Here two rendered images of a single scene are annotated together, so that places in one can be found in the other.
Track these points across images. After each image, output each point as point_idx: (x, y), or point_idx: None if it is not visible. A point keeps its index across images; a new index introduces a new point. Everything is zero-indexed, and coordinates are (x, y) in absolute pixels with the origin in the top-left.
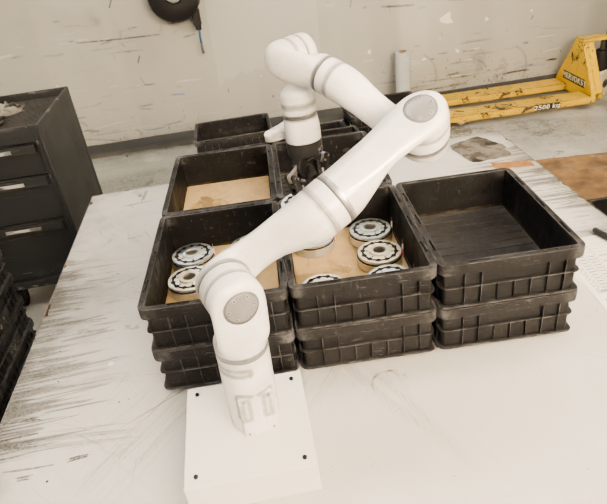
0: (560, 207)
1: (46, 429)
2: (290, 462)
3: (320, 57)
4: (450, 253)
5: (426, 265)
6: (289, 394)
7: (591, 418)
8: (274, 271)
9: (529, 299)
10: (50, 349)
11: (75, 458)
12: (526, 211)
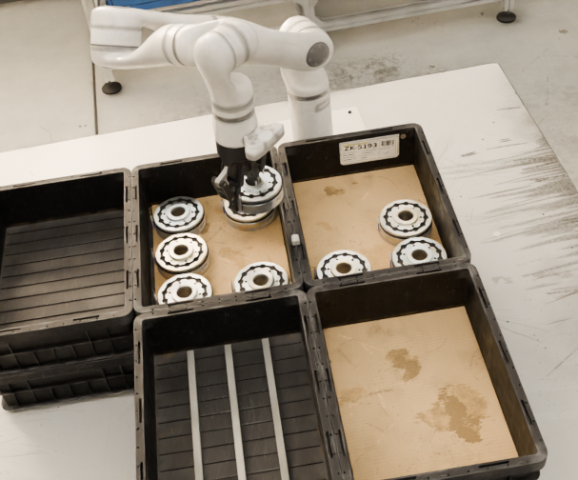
0: None
1: (516, 172)
2: (284, 124)
3: (191, 24)
4: (99, 275)
5: (140, 184)
6: None
7: None
8: (310, 251)
9: None
10: None
11: (470, 153)
12: None
